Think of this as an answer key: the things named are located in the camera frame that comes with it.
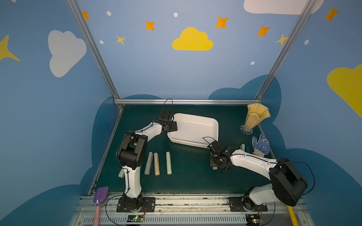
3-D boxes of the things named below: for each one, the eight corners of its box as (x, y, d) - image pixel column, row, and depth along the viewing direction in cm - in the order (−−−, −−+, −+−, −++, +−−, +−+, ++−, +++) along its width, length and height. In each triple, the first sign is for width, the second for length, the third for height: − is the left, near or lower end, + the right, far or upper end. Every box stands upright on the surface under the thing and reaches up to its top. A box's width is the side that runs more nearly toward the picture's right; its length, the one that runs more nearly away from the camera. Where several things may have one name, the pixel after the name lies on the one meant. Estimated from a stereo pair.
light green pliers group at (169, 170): (167, 174, 86) (167, 173, 84) (166, 153, 95) (165, 151, 93) (172, 174, 86) (171, 173, 84) (170, 152, 95) (170, 151, 93)
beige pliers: (155, 176, 85) (154, 175, 83) (154, 154, 94) (153, 153, 92) (159, 175, 85) (159, 174, 84) (158, 153, 95) (157, 152, 93)
